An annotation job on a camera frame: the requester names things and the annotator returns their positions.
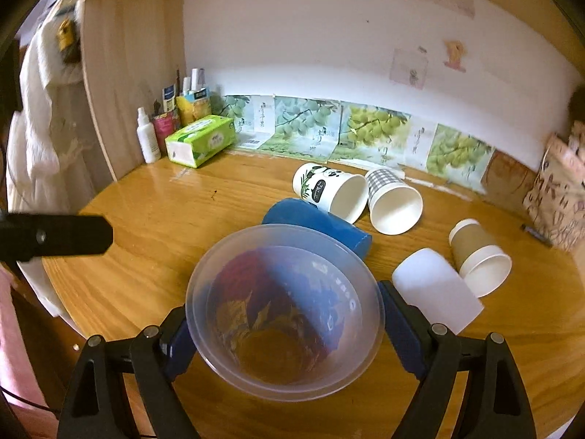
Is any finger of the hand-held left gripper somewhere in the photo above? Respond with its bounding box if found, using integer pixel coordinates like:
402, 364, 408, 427
0, 212, 114, 263

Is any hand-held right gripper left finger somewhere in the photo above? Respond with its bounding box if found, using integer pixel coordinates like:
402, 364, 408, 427
57, 304, 202, 439

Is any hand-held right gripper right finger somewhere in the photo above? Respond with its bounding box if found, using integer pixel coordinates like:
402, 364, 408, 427
378, 280, 537, 439

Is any clear plastic cup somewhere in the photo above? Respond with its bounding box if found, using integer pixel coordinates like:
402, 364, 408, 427
185, 224, 385, 402

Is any plain white paper cup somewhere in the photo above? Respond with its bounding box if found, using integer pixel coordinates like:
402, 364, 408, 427
392, 248, 484, 335

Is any brown sleeve paper cup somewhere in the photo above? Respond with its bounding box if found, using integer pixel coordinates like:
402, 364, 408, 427
448, 218, 513, 298

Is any checkered paper cup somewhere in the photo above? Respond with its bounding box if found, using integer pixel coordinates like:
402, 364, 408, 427
365, 168, 423, 236

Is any blue plastic cup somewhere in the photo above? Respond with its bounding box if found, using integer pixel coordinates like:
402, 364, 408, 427
261, 198, 372, 259

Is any white panda print paper cup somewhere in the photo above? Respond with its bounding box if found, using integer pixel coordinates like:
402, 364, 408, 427
292, 163, 369, 224

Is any white hanging garment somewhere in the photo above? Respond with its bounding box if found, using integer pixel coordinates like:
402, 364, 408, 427
5, 4, 99, 318

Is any white spray bottle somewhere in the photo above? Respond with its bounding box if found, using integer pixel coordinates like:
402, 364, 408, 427
136, 107, 162, 164

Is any pink packet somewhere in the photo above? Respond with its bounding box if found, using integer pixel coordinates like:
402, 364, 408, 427
152, 110, 180, 154

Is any black pen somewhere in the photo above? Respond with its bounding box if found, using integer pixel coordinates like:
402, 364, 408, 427
521, 223, 554, 245

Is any wooden shelf side panel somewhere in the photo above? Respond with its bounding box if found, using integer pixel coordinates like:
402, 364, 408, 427
80, 0, 189, 183

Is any green tissue box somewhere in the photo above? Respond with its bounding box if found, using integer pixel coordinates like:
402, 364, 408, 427
165, 115, 236, 168

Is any brown cardboard piece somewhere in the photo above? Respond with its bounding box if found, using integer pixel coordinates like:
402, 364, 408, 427
480, 151, 540, 213

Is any grape print carton sheet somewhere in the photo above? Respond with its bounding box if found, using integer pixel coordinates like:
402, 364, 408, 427
258, 96, 343, 163
220, 94, 276, 140
329, 102, 412, 168
404, 118, 495, 189

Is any yellow green carton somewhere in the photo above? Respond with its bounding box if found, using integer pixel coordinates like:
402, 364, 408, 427
176, 88, 213, 127

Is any patterned pink bag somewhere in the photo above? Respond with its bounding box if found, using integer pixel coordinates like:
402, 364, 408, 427
522, 121, 585, 253

